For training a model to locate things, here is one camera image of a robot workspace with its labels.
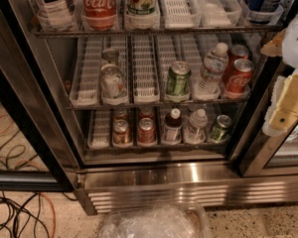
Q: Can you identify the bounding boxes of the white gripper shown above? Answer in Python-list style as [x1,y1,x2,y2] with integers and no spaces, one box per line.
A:
[260,30,298,137]

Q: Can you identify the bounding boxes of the red coke can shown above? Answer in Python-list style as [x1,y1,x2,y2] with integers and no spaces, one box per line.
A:
[223,45,249,78]
[225,59,253,94]

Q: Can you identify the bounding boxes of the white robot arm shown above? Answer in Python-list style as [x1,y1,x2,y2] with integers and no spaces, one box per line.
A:
[260,14,298,137]

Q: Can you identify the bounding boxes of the middle shelf water bottle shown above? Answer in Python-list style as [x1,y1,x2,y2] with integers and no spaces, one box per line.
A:
[198,43,228,95]

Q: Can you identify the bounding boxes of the shelf water bottle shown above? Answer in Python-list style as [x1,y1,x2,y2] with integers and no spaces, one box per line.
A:
[185,109,208,145]
[198,43,228,95]

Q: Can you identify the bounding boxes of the green can bottom shelf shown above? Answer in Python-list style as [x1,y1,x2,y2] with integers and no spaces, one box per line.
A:
[209,115,232,141]

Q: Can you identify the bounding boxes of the green soda can middle shelf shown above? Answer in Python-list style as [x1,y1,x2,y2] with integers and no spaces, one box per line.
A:
[166,60,191,97]

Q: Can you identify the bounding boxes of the bottom shelf water bottle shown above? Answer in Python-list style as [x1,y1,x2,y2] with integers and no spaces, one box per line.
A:
[185,109,208,145]

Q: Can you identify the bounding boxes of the rear red can bottom shelf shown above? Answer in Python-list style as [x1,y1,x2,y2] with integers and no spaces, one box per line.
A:
[139,107,155,119]

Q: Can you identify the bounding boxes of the red can shelf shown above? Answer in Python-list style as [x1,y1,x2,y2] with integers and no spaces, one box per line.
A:
[139,107,155,119]
[138,118,155,144]

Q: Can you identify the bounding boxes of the front red can bottom shelf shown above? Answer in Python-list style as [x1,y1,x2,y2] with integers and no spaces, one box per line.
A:
[138,118,155,144]

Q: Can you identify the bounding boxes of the stainless steel fridge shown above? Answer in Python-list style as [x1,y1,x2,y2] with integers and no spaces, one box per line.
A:
[0,0,298,215]

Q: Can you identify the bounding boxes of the rear gold can bottom shelf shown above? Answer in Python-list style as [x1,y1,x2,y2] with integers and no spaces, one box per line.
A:
[113,108,128,121]

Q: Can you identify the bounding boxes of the gold can shelf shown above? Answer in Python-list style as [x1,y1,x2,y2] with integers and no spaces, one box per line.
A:
[113,108,128,121]
[113,119,131,145]

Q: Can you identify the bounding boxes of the front white soda can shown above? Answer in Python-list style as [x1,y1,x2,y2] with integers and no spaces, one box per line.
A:
[100,63,125,99]

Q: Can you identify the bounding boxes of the white soda can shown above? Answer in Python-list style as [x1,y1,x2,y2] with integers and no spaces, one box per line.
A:
[101,48,119,65]
[100,63,125,99]

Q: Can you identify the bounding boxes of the front gold can bottom shelf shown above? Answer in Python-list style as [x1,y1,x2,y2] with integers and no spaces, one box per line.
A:
[113,119,131,145]

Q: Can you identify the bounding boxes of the rear white soda can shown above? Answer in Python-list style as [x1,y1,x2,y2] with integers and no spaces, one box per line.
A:
[101,48,119,65]

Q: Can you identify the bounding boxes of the dark juice bottle white cap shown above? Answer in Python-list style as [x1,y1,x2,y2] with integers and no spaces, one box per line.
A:
[163,108,182,142]

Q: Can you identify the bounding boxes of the clear plastic bin with bag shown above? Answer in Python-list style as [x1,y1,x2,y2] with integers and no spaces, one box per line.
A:
[97,201,214,238]

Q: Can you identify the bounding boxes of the large coca-cola bottle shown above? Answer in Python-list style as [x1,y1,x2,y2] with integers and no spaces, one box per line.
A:
[82,0,117,30]

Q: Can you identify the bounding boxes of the tea bottle white label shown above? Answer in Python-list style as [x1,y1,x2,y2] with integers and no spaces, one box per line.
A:
[36,0,77,32]

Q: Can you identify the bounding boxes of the orange floor cable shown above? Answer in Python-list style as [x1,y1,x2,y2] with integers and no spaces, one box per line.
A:
[0,113,57,238]

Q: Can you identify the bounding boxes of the black floor cables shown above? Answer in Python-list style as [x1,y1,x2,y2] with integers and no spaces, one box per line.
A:
[0,129,77,238]

